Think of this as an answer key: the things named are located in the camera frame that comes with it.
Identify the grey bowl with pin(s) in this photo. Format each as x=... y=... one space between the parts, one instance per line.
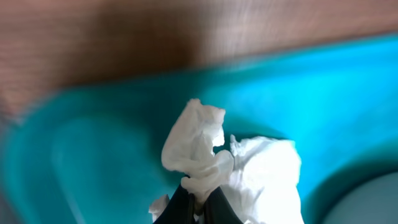
x=374 y=202

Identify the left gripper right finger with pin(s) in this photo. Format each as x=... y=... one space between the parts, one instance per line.
x=217 y=209

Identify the small white napkin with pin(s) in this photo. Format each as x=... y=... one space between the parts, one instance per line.
x=259 y=176

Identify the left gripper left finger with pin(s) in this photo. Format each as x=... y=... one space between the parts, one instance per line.
x=180 y=209

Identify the teal plastic tray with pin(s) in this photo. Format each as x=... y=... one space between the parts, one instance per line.
x=92 y=154

